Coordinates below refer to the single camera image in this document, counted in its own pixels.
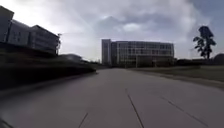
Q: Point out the low flat building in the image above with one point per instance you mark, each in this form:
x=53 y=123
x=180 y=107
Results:
x=71 y=57

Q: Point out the glass-fronted office building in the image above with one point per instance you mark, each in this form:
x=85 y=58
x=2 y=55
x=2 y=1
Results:
x=140 y=51

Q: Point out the tall tree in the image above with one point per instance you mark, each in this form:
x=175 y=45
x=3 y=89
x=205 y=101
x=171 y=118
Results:
x=205 y=40

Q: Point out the large dark building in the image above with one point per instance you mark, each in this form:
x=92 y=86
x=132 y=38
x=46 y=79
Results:
x=40 y=40

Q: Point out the dark hedge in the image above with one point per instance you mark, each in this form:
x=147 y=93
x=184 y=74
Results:
x=36 y=70

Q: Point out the grey concrete pavement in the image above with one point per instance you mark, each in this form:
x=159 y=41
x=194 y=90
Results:
x=113 y=100

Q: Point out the grass strip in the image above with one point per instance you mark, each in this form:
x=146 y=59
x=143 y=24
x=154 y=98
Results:
x=200 y=73

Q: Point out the distant row of trees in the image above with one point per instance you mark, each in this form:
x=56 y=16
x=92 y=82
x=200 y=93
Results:
x=193 y=61

